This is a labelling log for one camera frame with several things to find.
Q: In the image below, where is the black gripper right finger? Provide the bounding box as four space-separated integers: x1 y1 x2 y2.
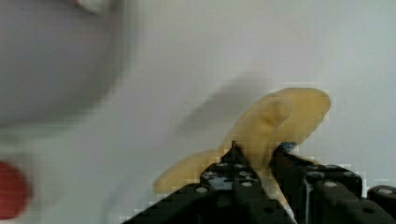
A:
271 143 396 224

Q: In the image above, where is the red ketchup bottle toy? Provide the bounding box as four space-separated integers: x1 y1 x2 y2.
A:
72 0 116 14

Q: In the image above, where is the grey round plate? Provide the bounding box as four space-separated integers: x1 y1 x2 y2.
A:
0 0 127 127

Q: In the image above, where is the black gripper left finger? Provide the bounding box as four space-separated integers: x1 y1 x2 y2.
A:
122 143 294 224

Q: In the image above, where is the yellow peeled toy banana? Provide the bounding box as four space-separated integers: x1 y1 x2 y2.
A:
153 88 331 207

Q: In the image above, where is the red toy strawberry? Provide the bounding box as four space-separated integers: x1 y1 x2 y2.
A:
0 161 31 220

